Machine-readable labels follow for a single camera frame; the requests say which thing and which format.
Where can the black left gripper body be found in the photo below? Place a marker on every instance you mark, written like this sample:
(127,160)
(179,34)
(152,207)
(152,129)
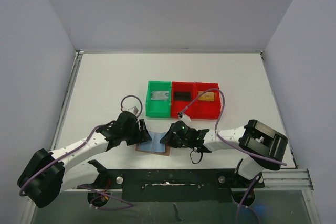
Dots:
(132,136)

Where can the red plastic right bin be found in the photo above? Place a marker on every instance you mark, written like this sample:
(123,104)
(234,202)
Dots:
(207,110)

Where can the silver grey card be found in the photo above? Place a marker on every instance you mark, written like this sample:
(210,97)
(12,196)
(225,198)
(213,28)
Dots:
(159,95)

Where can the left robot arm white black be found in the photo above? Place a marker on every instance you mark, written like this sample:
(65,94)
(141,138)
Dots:
(42,180)

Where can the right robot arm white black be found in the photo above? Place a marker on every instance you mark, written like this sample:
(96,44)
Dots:
(265,148)

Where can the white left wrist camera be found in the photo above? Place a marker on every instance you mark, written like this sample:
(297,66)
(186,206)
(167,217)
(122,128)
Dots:
(134,110)

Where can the aluminium left rail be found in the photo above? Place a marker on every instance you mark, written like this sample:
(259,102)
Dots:
(66,100)

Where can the green plastic bin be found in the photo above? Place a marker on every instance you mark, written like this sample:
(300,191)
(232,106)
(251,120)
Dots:
(158,109)

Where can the aluminium front rail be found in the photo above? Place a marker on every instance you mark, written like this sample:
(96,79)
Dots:
(284,179)

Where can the black card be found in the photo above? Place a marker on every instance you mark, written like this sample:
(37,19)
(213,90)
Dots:
(182,96)

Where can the brown leather card holder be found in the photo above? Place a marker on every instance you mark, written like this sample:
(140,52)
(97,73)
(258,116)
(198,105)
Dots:
(154,146)

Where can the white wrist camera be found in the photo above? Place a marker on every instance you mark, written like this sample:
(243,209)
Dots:
(184,117)
(134,110)

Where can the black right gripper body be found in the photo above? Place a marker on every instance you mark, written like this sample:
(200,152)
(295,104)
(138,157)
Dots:
(173,135)

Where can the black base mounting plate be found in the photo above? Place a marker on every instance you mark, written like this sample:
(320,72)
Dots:
(188,193)

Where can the red plastic middle bin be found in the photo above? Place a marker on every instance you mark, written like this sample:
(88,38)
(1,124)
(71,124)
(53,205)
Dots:
(178,106)

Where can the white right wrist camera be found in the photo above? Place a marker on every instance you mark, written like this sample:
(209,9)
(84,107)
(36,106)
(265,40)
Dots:
(184,117)

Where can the aluminium rail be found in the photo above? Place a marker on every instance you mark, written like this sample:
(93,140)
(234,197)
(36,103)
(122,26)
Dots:
(284,179)
(66,100)

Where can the gold card with stripe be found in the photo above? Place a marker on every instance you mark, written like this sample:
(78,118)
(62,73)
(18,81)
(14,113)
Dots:
(207,96)

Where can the red plastic bin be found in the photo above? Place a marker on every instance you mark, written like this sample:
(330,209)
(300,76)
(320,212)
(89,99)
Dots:
(178,106)
(207,110)

